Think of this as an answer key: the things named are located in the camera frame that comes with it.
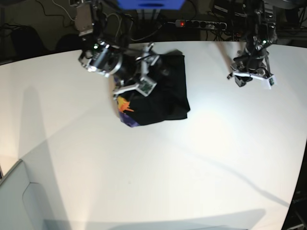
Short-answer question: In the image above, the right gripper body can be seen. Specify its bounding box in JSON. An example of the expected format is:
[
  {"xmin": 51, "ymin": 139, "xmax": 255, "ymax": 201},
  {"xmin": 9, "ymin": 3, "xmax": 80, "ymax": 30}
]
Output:
[{"xmin": 112, "ymin": 42, "xmax": 158, "ymax": 96}]

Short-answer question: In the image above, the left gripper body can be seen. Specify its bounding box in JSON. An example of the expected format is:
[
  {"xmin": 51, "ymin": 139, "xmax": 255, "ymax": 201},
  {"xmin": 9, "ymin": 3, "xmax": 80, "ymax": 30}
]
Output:
[{"xmin": 227, "ymin": 49, "xmax": 274, "ymax": 87}]

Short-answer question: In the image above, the black T-shirt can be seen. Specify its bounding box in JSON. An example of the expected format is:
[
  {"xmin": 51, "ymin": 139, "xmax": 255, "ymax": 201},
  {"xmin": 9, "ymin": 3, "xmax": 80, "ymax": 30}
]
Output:
[{"xmin": 117, "ymin": 50, "xmax": 190, "ymax": 127}]

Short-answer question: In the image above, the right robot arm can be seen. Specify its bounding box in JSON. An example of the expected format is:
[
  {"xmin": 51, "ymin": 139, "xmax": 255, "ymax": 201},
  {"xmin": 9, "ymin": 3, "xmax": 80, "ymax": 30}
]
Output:
[{"xmin": 69, "ymin": 0, "xmax": 160, "ymax": 98}]

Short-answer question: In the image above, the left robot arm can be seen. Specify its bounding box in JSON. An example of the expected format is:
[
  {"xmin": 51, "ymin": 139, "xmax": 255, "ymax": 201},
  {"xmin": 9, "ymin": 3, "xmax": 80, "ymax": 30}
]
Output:
[{"xmin": 227, "ymin": 0, "xmax": 277, "ymax": 89}]

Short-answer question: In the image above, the black equipment box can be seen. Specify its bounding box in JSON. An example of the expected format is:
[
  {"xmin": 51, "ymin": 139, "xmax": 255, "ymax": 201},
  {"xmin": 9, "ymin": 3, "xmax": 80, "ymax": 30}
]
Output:
[{"xmin": 210, "ymin": 0, "xmax": 246, "ymax": 17}]

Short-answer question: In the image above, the blue box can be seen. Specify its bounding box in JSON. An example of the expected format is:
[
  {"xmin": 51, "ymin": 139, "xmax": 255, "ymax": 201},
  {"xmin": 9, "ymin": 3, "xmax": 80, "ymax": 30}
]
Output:
[{"xmin": 117, "ymin": 0, "xmax": 185, "ymax": 10}]

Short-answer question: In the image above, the black power strip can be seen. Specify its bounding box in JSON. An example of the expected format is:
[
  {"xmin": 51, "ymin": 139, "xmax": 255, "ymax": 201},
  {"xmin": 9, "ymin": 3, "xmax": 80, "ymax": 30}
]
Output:
[{"xmin": 167, "ymin": 19, "xmax": 227, "ymax": 31}]

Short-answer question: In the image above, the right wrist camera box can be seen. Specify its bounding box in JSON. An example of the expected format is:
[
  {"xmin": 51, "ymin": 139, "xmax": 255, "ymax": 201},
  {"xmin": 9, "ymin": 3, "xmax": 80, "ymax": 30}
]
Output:
[{"xmin": 136, "ymin": 76, "xmax": 157, "ymax": 97}]

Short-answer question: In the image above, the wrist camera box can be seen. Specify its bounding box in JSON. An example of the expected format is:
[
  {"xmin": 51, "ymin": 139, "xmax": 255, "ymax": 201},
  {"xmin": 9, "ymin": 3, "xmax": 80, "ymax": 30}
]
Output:
[
  {"xmin": 136, "ymin": 76, "xmax": 157, "ymax": 97},
  {"xmin": 261, "ymin": 75, "xmax": 276, "ymax": 90}
]

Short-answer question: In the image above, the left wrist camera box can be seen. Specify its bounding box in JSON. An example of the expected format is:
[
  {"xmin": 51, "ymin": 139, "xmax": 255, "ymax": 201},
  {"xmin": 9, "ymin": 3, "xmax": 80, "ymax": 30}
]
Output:
[{"xmin": 261, "ymin": 75, "xmax": 276, "ymax": 90}]

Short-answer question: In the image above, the grey looped cable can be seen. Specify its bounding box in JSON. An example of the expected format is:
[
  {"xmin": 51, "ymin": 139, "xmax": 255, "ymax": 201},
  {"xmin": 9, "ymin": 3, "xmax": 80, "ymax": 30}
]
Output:
[{"xmin": 35, "ymin": 0, "xmax": 160, "ymax": 44}]

